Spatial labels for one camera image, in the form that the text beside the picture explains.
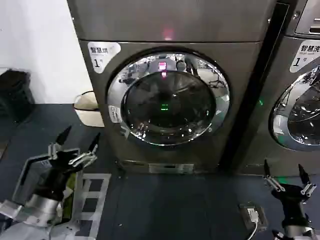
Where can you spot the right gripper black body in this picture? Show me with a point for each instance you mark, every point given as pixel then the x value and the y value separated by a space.
pixel 293 205

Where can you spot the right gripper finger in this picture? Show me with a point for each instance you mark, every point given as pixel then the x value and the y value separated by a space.
pixel 307 186
pixel 271 178

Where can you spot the black plastic crate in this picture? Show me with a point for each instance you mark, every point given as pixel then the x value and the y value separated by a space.
pixel 15 92

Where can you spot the grey front-loading dryer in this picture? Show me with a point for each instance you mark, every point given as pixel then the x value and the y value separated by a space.
pixel 190 27
pixel 287 160

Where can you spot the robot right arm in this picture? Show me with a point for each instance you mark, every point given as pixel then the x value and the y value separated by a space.
pixel 298 232

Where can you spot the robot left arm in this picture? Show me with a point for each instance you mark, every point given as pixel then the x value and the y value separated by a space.
pixel 40 210

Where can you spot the olive green garment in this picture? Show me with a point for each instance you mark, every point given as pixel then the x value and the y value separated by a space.
pixel 72 182

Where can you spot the round glass dryer door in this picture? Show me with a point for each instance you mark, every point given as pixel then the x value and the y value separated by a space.
pixel 305 117
pixel 172 100

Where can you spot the white number label sticker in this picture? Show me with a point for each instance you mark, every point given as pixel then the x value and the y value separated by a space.
pixel 306 56
pixel 102 53

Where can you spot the grey floor socket box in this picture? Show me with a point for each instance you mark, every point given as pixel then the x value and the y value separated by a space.
pixel 260 220

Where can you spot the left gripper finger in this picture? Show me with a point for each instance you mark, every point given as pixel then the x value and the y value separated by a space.
pixel 58 143
pixel 86 156

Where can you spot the small white door sticker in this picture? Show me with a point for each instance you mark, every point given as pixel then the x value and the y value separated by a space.
pixel 115 113

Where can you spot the cream plastic bin dark rim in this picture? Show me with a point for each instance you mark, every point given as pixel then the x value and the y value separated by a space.
pixel 88 112

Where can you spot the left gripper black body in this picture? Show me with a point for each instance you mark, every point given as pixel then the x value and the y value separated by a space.
pixel 53 178

